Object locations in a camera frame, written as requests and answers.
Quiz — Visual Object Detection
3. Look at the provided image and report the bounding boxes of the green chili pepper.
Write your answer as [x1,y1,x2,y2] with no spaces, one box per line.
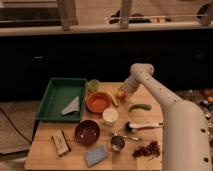
[128,104,152,112]

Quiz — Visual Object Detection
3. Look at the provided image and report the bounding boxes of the wooden block eraser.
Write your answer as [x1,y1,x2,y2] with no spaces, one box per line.
[52,130,71,156]

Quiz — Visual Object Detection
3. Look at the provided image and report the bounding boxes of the grey folded cloth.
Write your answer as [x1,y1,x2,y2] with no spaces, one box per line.
[61,97,80,115]

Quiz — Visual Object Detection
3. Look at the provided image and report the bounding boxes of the metal measuring cup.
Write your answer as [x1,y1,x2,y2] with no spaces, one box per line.
[110,133,142,152]

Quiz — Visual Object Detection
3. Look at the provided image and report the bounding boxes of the red yellow apple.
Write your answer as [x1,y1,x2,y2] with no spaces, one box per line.
[116,89,126,101]

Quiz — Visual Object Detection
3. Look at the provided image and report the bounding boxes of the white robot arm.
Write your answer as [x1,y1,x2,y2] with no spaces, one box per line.
[122,63,212,171]

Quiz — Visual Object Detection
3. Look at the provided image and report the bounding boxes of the yellow banana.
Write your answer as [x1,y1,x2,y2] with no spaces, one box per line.
[107,91,118,107]

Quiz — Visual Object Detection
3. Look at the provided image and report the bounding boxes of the green cup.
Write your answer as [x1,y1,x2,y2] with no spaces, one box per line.
[87,79,99,93]

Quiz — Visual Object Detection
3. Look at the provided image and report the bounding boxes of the blue sponge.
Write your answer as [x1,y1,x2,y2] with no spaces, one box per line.
[84,145,107,167]

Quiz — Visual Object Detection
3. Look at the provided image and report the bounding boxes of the orange bowl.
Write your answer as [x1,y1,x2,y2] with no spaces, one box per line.
[86,92,111,113]

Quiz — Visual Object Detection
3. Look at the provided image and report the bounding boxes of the dark red bowl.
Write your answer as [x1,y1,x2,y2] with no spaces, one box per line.
[75,120,100,146]

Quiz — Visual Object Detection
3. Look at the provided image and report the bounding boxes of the beige gripper fingers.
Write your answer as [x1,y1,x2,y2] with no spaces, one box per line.
[119,88,130,101]

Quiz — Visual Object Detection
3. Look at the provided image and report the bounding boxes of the black cable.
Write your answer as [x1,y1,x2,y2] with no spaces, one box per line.
[0,108,33,145]

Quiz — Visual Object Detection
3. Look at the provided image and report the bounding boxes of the white paper cup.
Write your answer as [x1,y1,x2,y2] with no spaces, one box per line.
[102,108,119,126]

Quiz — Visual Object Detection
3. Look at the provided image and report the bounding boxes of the green plastic tray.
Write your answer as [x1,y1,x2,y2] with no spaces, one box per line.
[36,78,87,122]

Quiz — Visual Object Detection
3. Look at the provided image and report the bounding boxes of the spice jar rack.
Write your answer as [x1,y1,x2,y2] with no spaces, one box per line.
[187,90,213,120]

